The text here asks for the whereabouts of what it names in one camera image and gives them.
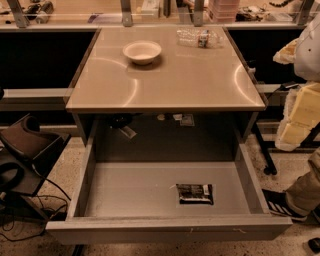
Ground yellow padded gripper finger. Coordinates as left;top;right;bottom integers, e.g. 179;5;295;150
275;83;320;151
273;39;297;65

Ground black rxbar chocolate wrapper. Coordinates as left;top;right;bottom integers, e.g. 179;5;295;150
176;184;214;205

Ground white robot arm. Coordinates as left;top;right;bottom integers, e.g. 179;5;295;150
273;14;320;151

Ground grey counter cabinet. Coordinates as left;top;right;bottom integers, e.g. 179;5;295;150
63;25;270;148

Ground open grey metal drawer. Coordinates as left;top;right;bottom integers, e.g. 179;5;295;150
45;120;293;246

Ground black power adapter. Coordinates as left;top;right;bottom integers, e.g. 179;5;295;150
279;81;299;91

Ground black table leg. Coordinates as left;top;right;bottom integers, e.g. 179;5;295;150
252;124;277;175

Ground pink storage box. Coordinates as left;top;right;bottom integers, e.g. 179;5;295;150
207;0;240;23

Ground clear plastic water bottle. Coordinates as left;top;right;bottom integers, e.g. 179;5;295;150
176;28;223;49

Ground black white sneaker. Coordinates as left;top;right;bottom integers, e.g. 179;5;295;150
262;189;307;222

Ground white paper bowl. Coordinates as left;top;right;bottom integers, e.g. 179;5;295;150
123;40;162;65

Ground black stand with device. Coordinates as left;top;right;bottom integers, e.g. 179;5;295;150
0;115;71;222

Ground black floor cables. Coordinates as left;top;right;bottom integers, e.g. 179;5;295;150
0;173;72;243

